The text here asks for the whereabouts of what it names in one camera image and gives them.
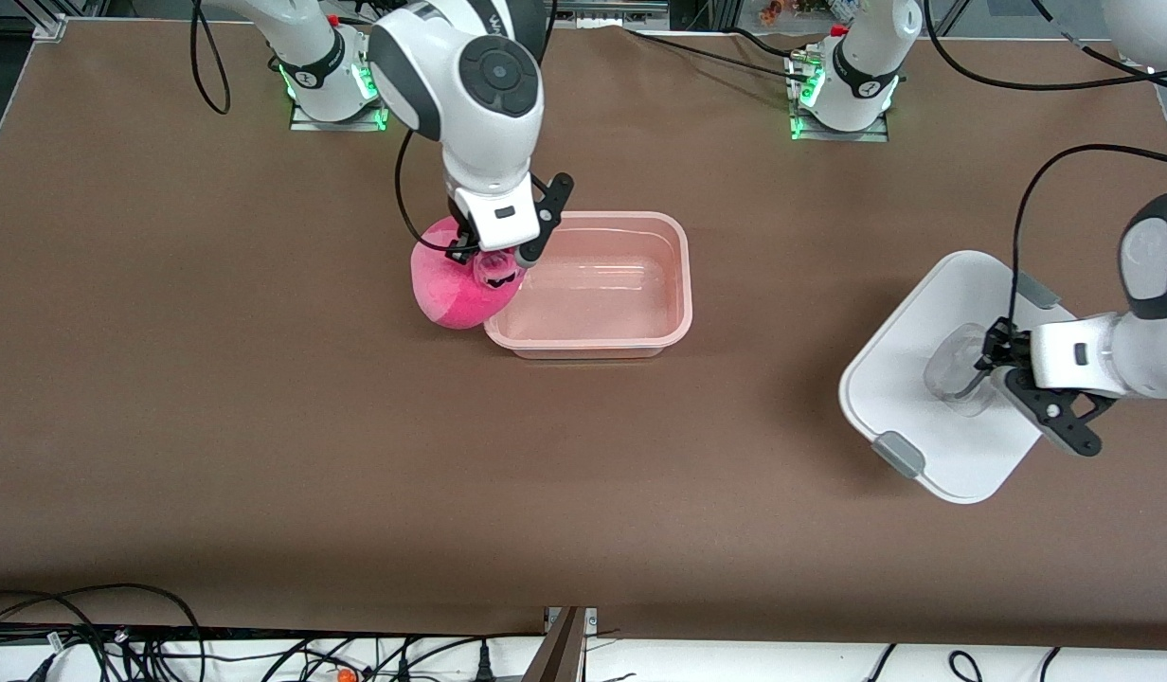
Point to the aluminium profile post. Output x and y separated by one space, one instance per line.
560 654

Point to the brown table cover sheet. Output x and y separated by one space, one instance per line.
640 474

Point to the metal corner bracket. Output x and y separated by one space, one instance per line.
51 26

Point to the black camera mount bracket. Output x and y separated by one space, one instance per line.
1062 417
553 208

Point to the white box lid grey latches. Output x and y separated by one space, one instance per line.
915 407

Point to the pink plastic storage box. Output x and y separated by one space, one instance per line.
593 303

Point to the black left camera mount bracket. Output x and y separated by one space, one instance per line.
1062 417

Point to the pink plush toy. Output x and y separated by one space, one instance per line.
446 289

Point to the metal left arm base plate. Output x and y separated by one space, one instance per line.
877 135

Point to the small orange figure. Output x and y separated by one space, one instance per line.
771 11

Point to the black right camera mount bracket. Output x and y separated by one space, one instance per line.
553 208

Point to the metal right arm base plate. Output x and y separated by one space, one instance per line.
304 124

